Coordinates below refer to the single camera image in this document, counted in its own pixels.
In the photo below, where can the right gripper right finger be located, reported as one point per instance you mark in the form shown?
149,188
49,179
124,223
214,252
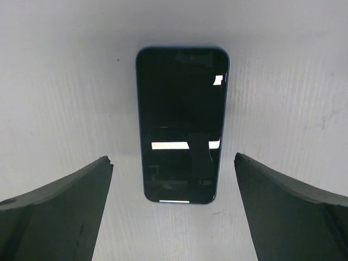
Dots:
289,219

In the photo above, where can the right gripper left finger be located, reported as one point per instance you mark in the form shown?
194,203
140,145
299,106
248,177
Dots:
60,220

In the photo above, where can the blue edged black phone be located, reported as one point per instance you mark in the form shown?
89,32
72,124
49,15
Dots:
182,93

